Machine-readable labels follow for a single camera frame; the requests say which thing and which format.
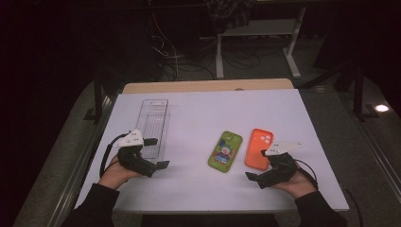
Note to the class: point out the metal rail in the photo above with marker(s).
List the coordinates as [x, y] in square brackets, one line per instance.
[75, 176]
[378, 157]

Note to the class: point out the person's right hand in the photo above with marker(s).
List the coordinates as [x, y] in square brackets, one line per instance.
[298, 186]

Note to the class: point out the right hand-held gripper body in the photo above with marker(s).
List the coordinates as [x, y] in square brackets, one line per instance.
[280, 168]

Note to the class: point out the black metal stand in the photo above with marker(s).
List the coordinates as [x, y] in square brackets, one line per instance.
[98, 94]
[359, 91]

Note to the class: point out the clear plastic rack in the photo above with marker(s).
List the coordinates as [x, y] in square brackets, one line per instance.
[154, 123]

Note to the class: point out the person's left hand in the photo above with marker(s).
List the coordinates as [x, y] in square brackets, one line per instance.
[115, 175]

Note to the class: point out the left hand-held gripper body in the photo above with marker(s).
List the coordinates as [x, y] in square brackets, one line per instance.
[132, 159]

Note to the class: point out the orange phone case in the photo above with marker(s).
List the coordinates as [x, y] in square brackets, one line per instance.
[257, 148]

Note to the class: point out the dark plaid cloth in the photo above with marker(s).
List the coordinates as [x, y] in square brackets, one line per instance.
[228, 14]

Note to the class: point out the wooden table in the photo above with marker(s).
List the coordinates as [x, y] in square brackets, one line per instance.
[205, 85]

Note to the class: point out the white table mat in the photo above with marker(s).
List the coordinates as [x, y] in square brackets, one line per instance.
[195, 189]

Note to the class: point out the green clown phone case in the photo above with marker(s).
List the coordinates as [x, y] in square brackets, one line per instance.
[224, 151]

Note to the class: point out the white desk frame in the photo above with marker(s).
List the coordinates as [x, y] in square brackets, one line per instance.
[258, 27]

